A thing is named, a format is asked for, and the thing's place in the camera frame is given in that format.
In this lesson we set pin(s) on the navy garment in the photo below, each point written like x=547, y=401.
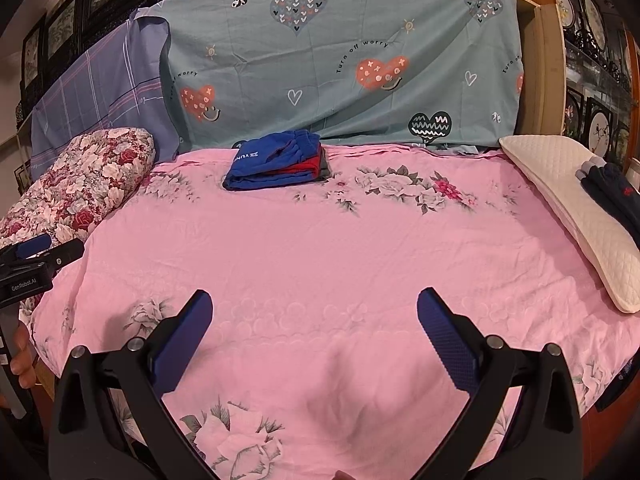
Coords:
x=615, y=190

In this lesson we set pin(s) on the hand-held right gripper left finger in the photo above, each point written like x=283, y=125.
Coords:
x=182, y=340

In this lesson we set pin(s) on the purple plaid sheet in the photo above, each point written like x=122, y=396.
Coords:
x=100, y=90

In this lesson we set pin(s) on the blue and red pants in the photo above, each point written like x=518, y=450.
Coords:
x=270, y=160

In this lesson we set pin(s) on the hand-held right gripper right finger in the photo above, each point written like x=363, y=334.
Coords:
x=447, y=340

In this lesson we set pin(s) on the wooden display cabinet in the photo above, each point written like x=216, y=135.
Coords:
x=542, y=60

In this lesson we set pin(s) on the teal heart-printed sheet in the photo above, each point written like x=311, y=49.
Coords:
x=350, y=35

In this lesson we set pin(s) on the person's left hand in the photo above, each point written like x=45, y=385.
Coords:
x=22, y=355

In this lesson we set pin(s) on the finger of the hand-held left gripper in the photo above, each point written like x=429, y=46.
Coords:
x=32, y=246
x=62, y=256

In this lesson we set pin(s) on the pink floral bedsheet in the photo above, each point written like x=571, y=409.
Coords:
x=350, y=270

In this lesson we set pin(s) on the red floral pillow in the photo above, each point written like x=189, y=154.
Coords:
x=85, y=185

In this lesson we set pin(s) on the white quilted pillow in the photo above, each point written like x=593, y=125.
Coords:
x=565, y=200

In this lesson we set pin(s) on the dark grey folded pants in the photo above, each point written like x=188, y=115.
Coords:
x=326, y=167

